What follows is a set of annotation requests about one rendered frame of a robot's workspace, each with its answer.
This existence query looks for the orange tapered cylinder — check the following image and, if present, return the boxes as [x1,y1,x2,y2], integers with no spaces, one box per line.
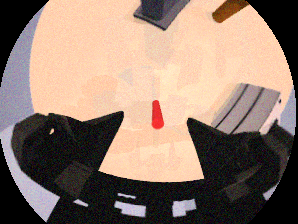
[213,0,249,24]

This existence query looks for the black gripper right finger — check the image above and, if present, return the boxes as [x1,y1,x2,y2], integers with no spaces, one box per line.
[186,116,261,179]

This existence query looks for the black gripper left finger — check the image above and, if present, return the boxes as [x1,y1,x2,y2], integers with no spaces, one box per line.
[48,111,124,171]

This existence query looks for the red peg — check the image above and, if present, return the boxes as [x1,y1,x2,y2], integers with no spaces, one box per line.
[152,100,164,129]

